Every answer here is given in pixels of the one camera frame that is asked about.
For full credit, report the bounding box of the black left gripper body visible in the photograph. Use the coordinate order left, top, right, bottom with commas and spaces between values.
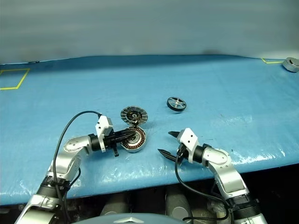
102, 131, 123, 158

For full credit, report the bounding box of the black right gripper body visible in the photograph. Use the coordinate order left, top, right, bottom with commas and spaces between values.
176, 137, 189, 163

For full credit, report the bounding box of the silver hinged housing lid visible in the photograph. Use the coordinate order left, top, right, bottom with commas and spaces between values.
120, 105, 148, 126

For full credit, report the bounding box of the black spoked rotor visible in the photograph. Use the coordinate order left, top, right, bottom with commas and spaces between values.
166, 96, 187, 112

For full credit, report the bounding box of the grey rounded shape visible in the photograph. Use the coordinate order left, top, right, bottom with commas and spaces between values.
207, 200, 231, 218
164, 186, 192, 220
100, 193, 128, 217

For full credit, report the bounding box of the blue table cover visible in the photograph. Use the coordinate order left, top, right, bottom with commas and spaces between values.
0, 55, 299, 206

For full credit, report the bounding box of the grey robot torso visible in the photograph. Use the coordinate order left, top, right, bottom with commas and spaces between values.
79, 212, 187, 224

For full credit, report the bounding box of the grey tape roll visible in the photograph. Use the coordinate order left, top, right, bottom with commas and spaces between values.
282, 57, 299, 73

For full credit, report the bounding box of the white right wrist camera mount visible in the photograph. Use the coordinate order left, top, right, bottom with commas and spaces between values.
177, 127, 199, 163

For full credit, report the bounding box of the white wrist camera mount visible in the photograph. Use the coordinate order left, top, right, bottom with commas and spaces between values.
177, 127, 199, 163
94, 115, 114, 153

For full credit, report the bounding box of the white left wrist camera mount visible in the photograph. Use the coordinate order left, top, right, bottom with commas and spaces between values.
94, 115, 114, 153

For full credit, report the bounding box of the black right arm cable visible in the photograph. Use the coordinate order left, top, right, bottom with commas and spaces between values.
174, 144, 231, 222

